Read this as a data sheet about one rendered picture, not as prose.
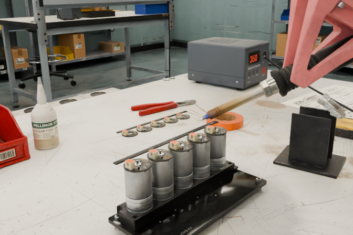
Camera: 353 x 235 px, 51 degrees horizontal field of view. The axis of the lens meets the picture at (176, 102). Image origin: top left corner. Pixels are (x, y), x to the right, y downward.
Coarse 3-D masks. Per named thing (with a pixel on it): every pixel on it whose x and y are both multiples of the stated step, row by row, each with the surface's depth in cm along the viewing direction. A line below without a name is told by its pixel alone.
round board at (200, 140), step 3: (201, 135) 39; (204, 135) 39; (207, 135) 39; (201, 138) 38; (204, 138) 38; (207, 138) 38; (210, 138) 38; (189, 141) 38; (192, 141) 38; (195, 141) 38; (198, 141) 38; (201, 141) 38; (204, 141) 38; (207, 141) 38
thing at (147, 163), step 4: (136, 160) 34; (140, 160) 34; (144, 160) 34; (148, 160) 34; (124, 164) 33; (144, 164) 33; (148, 164) 33; (124, 168) 32; (136, 168) 32; (140, 168) 32; (144, 168) 32; (148, 168) 32; (136, 172) 32
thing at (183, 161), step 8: (176, 152) 36; (184, 152) 36; (192, 152) 37; (176, 160) 36; (184, 160) 36; (192, 160) 37; (176, 168) 36; (184, 168) 36; (192, 168) 37; (176, 176) 37; (184, 176) 37; (192, 176) 37; (176, 184) 37; (184, 184) 37; (192, 184) 38
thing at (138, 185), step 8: (128, 176) 32; (136, 176) 32; (144, 176) 32; (128, 184) 32; (136, 184) 32; (144, 184) 32; (128, 192) 33; (136, 192) 32; (144, 192) 33; (128, 200) 33; (136, 200) 33; (144, 200) 33; (152, 200) 34; (128, 208) 33; (136, 208) 33; (144, 208) 33
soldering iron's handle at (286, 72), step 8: (344, 40) 31; (328, 48) 31; (336, 48) 31; (312, 56) 31; (320, 56) 31; (312, 64) 31; (344, 64) 31; (272, 72) 32; (280, 72) 32; (288, 72) 31; (280, 80) 31; (288, 80) 31; (280, 88) 31; (288, 88) 31
